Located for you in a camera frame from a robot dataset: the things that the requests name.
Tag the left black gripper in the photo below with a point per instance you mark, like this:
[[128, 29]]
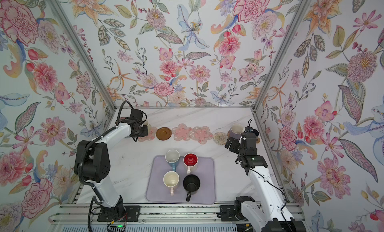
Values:
[[145, 132]]

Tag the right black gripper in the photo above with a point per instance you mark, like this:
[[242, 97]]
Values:
[[233, 148]]

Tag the lilac mug white inside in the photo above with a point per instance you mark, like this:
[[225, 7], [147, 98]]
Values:
[[236, 130]]

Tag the small dark blue mug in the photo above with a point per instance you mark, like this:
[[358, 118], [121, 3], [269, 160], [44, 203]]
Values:
[[256, 132]]

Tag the pink flower coaster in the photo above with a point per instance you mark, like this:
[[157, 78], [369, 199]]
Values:
[[182, 132], [151, 134], [202, 134]]

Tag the white embroidered round coaster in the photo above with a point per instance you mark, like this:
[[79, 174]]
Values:
[[220, 138]]

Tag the brown wooden round coaster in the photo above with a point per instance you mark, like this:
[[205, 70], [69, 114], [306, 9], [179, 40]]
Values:
[[164, 133]]

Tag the blue mug white inside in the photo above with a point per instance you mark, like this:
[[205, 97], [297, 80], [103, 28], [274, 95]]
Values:
[[172, 157]]

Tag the red inside white mug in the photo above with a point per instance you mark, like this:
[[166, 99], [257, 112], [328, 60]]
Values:
[[191, 162]]

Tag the black mug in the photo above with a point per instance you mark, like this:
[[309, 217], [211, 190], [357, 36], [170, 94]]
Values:
[[191, 184]]

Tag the cream mug pink handle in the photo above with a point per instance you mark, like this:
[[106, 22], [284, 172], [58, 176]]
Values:
[[171, 180]]

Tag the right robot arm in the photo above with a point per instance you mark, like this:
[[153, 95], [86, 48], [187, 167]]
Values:
[[271, 213]]

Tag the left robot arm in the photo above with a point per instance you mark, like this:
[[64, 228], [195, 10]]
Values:
[[93, 165]]

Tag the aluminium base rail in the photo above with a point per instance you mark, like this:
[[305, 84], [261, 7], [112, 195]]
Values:
[[150, 218]]

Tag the left corner aluminium post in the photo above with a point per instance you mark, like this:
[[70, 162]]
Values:
[[78, 46]]

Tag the corner aluminium post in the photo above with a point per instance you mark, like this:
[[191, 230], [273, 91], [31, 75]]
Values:
[[303, 5], [78, 46]]

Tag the right corner aluminium post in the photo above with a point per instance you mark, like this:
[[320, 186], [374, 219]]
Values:
[[303, 5]]

